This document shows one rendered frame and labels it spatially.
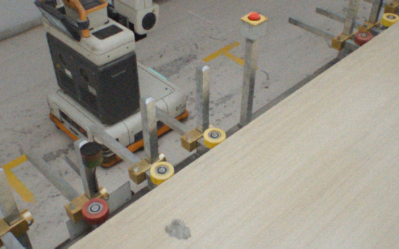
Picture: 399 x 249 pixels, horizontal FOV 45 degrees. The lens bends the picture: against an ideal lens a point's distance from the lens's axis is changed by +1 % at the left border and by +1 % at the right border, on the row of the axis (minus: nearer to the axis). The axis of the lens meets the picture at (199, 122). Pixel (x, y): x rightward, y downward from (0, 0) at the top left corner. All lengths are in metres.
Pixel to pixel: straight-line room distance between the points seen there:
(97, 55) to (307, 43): 2.11
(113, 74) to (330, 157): 1.31
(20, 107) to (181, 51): 1.29
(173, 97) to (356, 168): 1.52
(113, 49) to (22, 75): 1.46
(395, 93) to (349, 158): 0.45
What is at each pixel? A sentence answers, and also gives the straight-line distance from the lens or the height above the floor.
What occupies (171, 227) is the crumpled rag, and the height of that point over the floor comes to 0.91.
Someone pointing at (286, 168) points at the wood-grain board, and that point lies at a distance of 1.63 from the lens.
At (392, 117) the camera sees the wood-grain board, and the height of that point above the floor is 0.90.
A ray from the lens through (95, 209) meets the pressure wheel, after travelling 1.52.
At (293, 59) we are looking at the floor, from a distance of 3.85.
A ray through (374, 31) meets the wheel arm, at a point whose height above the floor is 0.81.
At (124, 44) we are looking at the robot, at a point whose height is 0.76.
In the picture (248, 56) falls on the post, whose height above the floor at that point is 1.07.
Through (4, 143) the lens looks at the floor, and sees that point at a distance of 3.26.
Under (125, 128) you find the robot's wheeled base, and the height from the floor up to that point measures 0.26.
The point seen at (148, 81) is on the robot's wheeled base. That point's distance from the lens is 3.07.
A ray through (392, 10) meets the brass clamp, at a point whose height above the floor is 0.84.
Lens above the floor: 2.05
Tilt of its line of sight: 40 degrees down
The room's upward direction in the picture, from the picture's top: straight up
